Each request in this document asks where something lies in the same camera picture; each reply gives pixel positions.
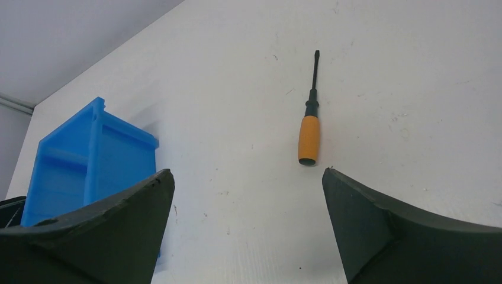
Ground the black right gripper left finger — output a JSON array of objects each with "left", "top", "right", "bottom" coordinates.
[{"left": 1, "top": 169, "right": 175, "bottom": 283}]

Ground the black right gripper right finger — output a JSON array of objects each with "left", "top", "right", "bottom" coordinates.
[{"left": 322, "top": 168, "right": 501, "bottom": 283}]

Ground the orange handled screwdriver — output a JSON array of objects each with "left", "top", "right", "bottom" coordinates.
[{"left": 298, "top": 50, "right": 320, "bottom": 166}]

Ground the blue plastic bin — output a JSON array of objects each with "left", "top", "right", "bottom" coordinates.
[{"left": 21, "top": 97, "right": 159, "bottom": 227}]

